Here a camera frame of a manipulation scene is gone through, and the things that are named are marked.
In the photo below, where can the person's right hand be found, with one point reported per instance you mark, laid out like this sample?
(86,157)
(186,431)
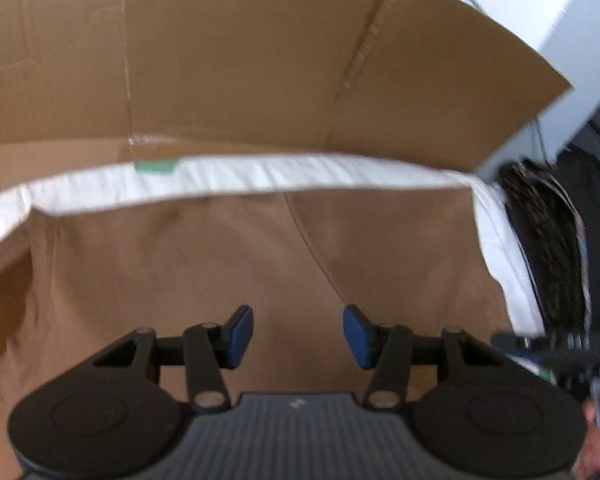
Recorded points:
(592,455)

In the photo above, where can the black folded cloth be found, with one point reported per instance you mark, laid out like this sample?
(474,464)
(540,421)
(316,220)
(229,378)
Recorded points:
(545,240)

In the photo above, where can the flattened cardboard sheet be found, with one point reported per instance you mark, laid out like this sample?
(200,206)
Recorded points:
(230,50)

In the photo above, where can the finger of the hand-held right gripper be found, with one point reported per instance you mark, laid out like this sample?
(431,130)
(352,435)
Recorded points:
(522,346)

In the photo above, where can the cream printed bear blanket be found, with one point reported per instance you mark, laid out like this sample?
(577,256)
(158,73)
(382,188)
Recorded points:
(230,175)

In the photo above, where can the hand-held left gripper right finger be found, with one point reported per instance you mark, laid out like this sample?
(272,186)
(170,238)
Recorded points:
(357,337)

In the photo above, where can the brown printed t-shirt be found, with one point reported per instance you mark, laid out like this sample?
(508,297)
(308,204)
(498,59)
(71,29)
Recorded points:
(180,260)

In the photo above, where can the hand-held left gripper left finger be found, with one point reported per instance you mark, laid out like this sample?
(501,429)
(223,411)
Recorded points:
(240,337)

